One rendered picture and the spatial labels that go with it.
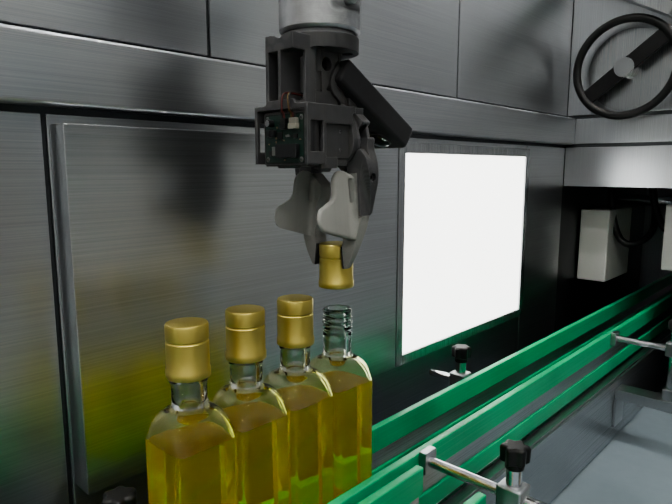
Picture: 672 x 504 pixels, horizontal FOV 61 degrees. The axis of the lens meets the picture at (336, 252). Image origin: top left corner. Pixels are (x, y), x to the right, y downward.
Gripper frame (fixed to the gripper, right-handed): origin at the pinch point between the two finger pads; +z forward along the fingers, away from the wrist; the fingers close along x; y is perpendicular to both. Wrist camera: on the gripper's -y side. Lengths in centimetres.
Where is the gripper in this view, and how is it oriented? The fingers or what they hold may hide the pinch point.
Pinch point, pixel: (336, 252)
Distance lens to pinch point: 56.6
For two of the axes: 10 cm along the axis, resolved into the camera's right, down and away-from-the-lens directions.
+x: 7.2, 1.0, -6.8
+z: 0.0, 9.9, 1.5
